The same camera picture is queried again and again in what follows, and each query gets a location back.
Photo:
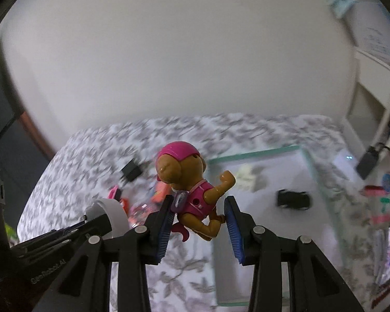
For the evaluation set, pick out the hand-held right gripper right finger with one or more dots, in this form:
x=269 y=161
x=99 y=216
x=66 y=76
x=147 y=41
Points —
x=233 y=234

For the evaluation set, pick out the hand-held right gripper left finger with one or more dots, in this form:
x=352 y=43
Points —
x=162 y=234

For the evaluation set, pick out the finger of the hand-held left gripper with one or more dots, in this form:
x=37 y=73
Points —
x=84 y=230

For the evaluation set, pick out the clear round container with toy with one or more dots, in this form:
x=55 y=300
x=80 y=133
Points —
x=141 y=213

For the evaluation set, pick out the white round roll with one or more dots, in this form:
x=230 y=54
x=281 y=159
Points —
x=112 y=211

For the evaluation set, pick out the red can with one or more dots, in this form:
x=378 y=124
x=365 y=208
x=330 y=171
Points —
x=124 y=205

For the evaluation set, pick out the pink plastic toy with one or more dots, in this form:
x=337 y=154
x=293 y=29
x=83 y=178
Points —
x=114 y=192

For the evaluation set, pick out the pink brown dog toy figure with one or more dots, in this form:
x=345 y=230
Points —
x=188 y=169

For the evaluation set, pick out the white box with teal rim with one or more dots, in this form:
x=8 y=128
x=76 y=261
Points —
x=286 y=169

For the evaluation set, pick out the orange and blue toy knife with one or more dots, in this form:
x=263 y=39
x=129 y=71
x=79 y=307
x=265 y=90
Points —
x=158 y=193

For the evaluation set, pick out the cream plastic toy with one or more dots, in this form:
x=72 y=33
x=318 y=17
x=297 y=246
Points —
x=247 y=177

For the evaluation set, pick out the black toy car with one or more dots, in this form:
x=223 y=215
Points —
x=294 y=199

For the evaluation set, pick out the black power adapter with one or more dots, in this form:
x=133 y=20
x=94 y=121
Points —
x=131 y=170

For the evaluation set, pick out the grey floral blanket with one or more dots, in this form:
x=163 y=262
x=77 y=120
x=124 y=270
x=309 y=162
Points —
x=94 y=156

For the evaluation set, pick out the white device with lights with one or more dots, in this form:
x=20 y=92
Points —
x=344 y=165

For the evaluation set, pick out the black pouch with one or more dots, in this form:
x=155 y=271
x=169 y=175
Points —
x=367 y=165

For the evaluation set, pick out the pile of colourful toys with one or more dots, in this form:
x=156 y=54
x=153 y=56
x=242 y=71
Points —
x=385 y=201

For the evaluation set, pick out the colourful picture book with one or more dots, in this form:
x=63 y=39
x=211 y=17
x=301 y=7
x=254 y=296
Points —
x=388 y=260

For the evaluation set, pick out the white shelf unit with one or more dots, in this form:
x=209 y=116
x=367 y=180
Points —
x=373 y=84

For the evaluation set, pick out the white paper sheet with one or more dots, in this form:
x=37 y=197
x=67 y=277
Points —
x=377 y=35

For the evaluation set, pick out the teal cloth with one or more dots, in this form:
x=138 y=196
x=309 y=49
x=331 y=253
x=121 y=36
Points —
x=339 y=6

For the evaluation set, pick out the brown door frame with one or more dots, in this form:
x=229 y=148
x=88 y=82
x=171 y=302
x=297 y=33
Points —
x=32 y=130

